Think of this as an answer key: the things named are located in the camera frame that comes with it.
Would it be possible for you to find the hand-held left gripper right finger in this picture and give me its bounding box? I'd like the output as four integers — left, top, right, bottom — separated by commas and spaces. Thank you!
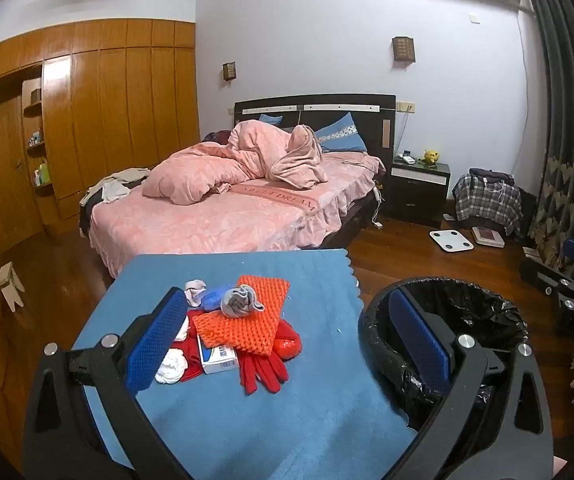
389, 287, 554, 480

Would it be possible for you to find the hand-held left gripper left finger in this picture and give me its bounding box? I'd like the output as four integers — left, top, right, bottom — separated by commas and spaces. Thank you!
23, 287, 190, 480

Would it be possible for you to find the white tissue ball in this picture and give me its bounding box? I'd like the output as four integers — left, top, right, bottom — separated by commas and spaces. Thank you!
155, 347, 188, 386

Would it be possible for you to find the red glove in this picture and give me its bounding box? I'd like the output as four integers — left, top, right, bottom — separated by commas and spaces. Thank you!
179, 308, 208, 383
239, 319, 299, 396

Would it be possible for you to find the black round trash bin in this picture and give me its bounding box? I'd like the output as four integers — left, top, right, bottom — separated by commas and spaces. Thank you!
358, 275, 530, 433

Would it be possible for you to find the white sock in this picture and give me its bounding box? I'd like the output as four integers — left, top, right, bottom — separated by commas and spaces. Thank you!
184, 279, 210, 309

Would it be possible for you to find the black-lined trash bin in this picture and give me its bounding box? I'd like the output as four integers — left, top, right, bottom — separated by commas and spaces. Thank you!
362, 280, 528, 431

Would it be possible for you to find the white and blue box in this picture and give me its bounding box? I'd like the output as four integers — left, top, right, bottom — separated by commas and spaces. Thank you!
198, 335, 240, 375

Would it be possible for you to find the blue plastic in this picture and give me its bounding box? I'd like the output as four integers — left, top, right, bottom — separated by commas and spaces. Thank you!
202, 285, 228, 311

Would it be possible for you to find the orange foam net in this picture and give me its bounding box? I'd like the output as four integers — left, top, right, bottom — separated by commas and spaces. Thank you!
194, 275, 291, 358

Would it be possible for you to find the grey sock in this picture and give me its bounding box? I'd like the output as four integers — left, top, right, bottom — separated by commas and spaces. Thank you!
220, 284, 264, 320

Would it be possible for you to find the red plastic bag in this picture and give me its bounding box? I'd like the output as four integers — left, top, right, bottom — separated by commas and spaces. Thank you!
273, 336, 302, 361

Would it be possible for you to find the white scale with red face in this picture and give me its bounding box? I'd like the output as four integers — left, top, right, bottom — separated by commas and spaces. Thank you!
472, 226, 506, 248

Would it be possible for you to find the plaid cloth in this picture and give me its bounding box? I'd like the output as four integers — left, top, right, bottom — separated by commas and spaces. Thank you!
453, 172, 522, 236

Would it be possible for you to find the white bathroom scale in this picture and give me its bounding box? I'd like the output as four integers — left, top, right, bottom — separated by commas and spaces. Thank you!
429, 229, 476, 253

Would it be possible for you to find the dark hoodie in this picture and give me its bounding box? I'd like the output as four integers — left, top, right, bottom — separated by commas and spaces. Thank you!
469, 167, 515, 186

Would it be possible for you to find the pink bed sheet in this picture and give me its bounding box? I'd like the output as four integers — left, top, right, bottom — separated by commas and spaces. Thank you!
88, 152, 387, 278

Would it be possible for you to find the black and white nightstand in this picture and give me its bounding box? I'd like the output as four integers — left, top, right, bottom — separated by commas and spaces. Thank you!
386, 157, 452, 228

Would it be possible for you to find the small wooden stool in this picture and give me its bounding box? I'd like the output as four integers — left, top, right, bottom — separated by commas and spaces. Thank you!
0, 261, 24, 313

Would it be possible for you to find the pile of pale clothes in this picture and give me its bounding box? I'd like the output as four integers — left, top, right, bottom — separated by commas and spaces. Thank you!
80, 167, 150, 206

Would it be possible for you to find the blue felt mat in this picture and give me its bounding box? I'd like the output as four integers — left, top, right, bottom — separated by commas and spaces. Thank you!
70, 249, 420, 480

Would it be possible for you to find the dark patterned curtain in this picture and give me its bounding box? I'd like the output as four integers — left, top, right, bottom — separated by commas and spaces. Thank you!
514, 0, 574, 411

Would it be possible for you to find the group of toiletry bottles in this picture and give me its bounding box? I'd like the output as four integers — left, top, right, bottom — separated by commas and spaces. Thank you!
27, 129, 53, 187

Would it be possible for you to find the pink duvet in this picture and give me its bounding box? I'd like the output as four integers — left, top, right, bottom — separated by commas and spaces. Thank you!
142, 120, 329, 206

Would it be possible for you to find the large blue pillow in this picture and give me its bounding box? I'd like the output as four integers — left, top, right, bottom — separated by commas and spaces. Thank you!
313, 112, 369, 153

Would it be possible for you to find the wooden wardrobe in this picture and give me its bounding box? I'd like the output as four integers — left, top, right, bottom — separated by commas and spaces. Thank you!
0, 19, 200, 261

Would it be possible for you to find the dark wooden bed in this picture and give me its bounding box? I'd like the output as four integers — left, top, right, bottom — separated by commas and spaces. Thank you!
80, 94, 398, 278

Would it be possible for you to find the white power strip with cable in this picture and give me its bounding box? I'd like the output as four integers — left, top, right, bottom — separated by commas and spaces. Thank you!
371, 180, 386, 230

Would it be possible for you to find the thin wall cable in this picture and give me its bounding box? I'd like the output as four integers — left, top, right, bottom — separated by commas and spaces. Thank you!
396, 110, 409, 157

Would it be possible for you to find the large woven wall lamp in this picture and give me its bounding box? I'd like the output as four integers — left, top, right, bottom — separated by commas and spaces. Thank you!
392, 36, 416, 63

